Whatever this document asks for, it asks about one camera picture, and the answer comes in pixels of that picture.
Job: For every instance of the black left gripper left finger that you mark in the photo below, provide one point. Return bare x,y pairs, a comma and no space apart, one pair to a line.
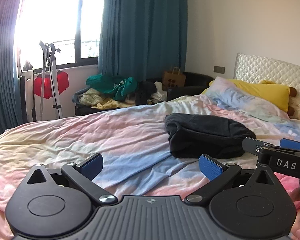
72,184

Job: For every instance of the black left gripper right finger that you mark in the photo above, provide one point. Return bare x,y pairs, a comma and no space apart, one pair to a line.
230,183

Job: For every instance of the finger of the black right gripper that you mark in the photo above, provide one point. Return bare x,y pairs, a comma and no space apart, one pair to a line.
291,144
252,146

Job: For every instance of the black ribbed pants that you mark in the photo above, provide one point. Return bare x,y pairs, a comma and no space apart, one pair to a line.
191,135

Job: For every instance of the pale yellow clothes pile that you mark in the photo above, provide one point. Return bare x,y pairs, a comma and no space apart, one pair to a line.
97,100

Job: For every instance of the yellow pillow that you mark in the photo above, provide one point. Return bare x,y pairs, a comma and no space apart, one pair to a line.
265,92

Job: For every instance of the pastel tie-dye bed sheet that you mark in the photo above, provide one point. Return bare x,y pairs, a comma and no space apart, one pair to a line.
133,144

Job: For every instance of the pastel tie-dye pillow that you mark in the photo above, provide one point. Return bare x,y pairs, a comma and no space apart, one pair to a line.
240,99

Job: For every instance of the white quilted headboard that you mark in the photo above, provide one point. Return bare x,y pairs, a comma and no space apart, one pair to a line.
254,69

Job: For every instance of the black armchair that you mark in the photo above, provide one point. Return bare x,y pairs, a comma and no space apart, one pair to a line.
195,84

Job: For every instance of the green garment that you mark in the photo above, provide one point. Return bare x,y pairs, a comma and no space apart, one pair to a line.
116,87

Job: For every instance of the red cloth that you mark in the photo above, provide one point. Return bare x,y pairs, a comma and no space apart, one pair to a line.
63,84

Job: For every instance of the brown paper bag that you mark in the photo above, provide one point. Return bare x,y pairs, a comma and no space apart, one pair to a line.
173,78

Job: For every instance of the silver tripod stand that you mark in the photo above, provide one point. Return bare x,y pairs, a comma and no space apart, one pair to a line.
49,64

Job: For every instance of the teal curtain right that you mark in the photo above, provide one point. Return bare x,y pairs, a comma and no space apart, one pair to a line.
143,38

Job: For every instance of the teal curtain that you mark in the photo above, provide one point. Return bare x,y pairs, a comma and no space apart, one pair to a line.
143,38
10,103

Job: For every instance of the teal curtain left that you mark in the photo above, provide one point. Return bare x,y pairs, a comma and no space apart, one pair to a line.
10,103

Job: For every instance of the wall switch plate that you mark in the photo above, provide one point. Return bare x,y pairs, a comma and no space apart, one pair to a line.
219,69

